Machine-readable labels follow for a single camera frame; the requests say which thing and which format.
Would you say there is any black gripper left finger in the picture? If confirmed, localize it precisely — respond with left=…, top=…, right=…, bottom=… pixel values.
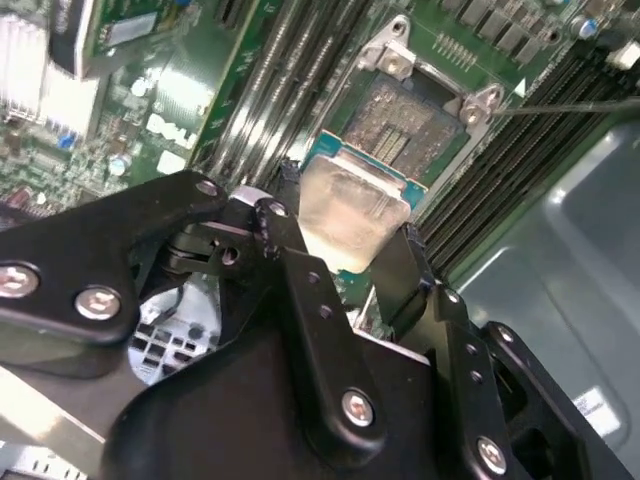
left=0, top=159, right=387, bottom=470

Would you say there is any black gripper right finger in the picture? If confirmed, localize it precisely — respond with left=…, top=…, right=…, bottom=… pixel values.
left=372, top=223, right=636, bottom=480

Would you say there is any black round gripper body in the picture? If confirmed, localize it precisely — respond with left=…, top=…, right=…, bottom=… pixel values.
left=102, top=319, right=471, bottom=480

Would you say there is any silver green CPU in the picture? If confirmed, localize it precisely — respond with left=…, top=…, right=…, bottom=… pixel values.
left=297, top=128, right=429, bottom=274

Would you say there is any metal wire locking lever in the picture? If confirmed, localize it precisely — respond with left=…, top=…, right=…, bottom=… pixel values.
left=489, top=98, right=640, bottom=119

